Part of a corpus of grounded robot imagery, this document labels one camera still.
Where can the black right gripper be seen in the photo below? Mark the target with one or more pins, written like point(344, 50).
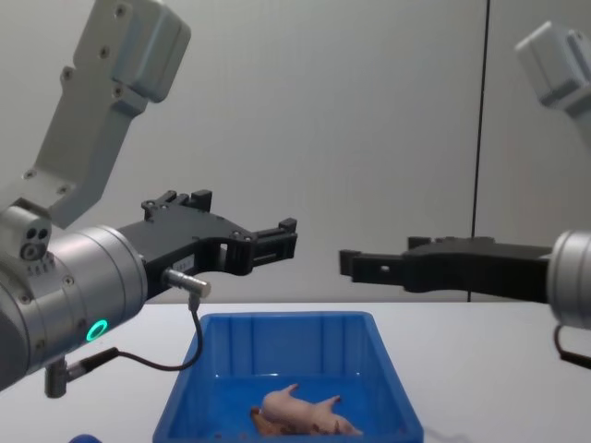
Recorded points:
point(480, 267)

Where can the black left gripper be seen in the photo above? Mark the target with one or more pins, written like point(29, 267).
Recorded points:
point(184, 240)

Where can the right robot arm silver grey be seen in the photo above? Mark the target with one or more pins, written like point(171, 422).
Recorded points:
point(572, 277)

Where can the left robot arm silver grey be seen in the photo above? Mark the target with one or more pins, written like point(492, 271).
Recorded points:
point(92, 277)

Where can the blue plastic bin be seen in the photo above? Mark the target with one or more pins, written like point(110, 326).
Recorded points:
point(231, 397)

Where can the pink toy pig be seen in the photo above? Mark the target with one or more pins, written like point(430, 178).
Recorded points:
point(295, 406)

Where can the small blue round object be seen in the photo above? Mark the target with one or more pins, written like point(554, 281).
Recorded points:
point(84, 439)

